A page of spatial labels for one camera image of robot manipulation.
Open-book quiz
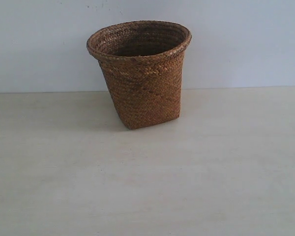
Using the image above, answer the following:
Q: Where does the brown woven wicker basket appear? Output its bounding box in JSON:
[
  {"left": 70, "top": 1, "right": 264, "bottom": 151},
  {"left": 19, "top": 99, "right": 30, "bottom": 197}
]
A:
[{"left": 86, "top": 20, "right": 192, "bottom": 130}]

